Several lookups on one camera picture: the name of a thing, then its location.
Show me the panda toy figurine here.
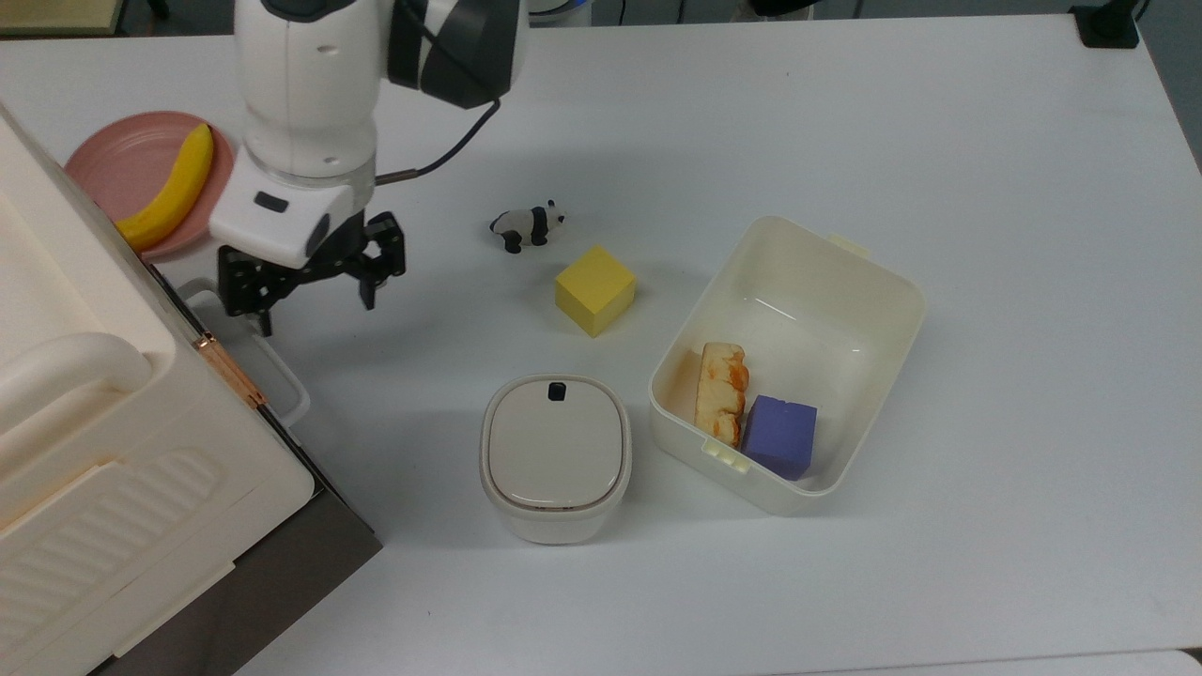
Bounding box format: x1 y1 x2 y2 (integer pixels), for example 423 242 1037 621
489 199 567 254

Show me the wooden board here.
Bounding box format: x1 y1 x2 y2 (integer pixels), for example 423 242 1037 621
0 0 126 37

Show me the yellow foam cube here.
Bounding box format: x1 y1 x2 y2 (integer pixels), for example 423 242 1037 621
554 245 638 338

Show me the purple foam cube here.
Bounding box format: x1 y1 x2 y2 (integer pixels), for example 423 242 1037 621
741 394 818 482

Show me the beige lidded trash can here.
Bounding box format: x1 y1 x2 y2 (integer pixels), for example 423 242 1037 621
479 374 633 545

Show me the toy bread piece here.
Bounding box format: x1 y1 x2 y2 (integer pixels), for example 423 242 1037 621
694 342 750 447

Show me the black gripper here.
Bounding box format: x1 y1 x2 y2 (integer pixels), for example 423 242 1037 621
218 211 407 339

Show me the black table clamp mount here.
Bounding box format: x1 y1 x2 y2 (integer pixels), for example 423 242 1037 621
1069 0 1142 50

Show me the yellow toy banana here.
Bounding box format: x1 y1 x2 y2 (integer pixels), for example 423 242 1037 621
115 123 215 253

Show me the dark wood drawer cabinet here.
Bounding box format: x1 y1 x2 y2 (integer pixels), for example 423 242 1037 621
89 460 383 676

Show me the wood drawer with white handle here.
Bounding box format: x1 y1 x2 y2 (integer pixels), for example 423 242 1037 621
146 263 325 489

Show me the cream open plastic bin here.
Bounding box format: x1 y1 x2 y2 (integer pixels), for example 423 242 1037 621
648 215 928 515

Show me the pink plate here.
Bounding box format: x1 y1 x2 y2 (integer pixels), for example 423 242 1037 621
64 111 236 261

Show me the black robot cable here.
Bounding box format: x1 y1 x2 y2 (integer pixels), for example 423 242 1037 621
376 99 501 181

